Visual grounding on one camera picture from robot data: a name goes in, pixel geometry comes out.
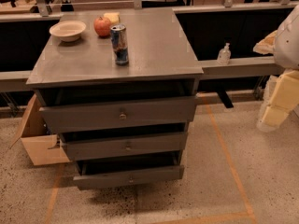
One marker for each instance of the yellow sponge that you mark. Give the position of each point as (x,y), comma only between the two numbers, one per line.
(114,17)

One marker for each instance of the clear sanitizer pump bottle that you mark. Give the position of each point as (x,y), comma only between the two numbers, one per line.
(224,55)

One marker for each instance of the red apple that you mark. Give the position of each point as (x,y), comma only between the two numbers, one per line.
(102,26)

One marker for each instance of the grey drawer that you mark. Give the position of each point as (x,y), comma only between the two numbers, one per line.
(128,178)
(99,116)
(89,149)

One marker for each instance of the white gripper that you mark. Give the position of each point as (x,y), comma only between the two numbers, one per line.
(288,44)

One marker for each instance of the white bowl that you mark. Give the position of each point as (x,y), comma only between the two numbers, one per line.
(68,31)

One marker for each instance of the top grey drawer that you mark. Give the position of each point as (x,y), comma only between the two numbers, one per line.
(99,116)

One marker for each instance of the blue silver redbull can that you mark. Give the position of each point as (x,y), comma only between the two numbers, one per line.
(119,43)

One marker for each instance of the grey drawer cabinet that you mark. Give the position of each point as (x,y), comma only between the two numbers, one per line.
(161,65)

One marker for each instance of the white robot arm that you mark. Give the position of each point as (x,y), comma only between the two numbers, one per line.
(286,50)

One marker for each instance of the grey metal railing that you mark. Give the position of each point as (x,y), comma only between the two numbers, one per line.
(17,17)

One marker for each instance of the middle grey drawer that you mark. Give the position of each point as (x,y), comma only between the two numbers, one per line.
(89,149)

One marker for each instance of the cardboard box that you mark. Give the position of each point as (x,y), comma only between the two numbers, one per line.
(42,148)

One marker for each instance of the bottom grey drawer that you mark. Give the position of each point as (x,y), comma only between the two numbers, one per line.
(128,178)

